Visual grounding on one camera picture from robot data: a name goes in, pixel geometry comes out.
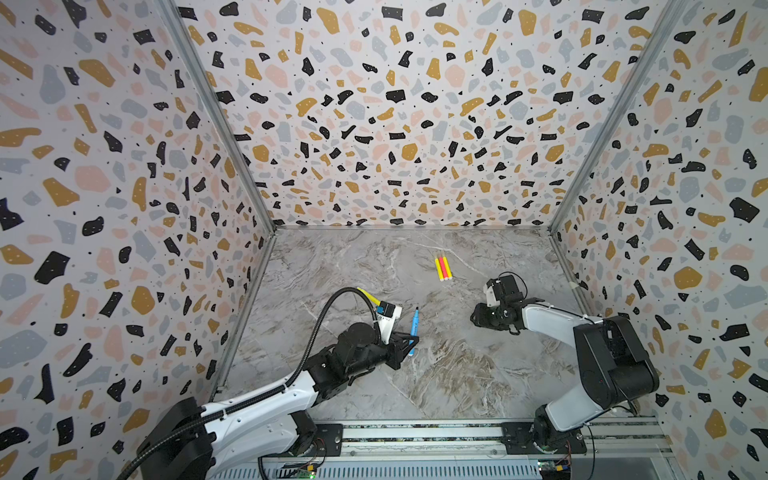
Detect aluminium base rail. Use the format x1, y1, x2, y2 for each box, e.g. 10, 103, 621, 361
215, 417, 685, 479

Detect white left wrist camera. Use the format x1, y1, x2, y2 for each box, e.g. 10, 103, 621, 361
376, 301, 402, 345

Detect metal corner post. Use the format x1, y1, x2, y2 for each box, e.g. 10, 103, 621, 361
152, 0, 278, 232
548, 0, 685, 237

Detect yellow highlighter pen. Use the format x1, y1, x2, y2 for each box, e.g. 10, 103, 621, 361
441, 256, 453, 280
435, 257, 444, 282
357, 287, 381, 307

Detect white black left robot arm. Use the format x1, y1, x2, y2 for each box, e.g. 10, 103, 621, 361
137, 322, 419, 479

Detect metal corner post right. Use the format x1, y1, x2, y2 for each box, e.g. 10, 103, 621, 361
548, 0, 685, 237

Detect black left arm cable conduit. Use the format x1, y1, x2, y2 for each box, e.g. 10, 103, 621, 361
116, 286, 380, 480

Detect pink highlighter pen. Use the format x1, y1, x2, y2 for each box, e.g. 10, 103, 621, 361
437, 256, 450, 281

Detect metal corner post left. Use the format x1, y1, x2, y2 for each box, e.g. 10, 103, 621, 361
152, 0, 278, 232

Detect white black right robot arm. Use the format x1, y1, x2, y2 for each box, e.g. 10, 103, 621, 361
470, 272, 660, 453

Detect blue highlighter pen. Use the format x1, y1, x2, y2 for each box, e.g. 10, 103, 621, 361
408, 306, 419, 356

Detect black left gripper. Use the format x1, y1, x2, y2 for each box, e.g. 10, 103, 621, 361
346, 330, 418, 379

